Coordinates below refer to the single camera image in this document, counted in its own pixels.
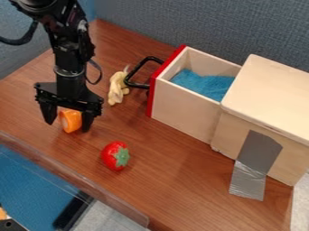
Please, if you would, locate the blue cloth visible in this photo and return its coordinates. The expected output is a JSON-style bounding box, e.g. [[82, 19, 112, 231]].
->
[[169, 68, 237, 103]]

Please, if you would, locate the grey tape strip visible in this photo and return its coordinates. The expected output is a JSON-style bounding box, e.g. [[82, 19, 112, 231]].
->
[[228, 129, 286, 202]]

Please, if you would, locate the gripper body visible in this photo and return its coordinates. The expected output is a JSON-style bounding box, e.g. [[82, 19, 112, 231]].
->
[[33, 68, 106, 117]]

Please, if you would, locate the yellow toy banana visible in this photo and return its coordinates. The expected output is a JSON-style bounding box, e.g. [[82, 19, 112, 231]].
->
[[106, 64, 133, 106]]

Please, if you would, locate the red toy tomato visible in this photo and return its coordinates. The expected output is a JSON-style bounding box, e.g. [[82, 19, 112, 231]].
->
[[98, 140, 133, 172]]

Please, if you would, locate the drawer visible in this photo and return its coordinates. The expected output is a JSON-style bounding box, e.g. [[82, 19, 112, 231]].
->
[[123, 43, 243, 145]]

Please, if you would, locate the orange toy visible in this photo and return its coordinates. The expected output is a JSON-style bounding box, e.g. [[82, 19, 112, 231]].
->
[[58, 108, 85, 134]]

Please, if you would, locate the cabinet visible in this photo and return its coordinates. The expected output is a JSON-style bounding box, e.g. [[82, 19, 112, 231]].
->
[[209, 53, 309, 187]]

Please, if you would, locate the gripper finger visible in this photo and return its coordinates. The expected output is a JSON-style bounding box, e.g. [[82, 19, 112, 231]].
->
[[38, 101, 60, 126], [80, 109, 97, 134]]

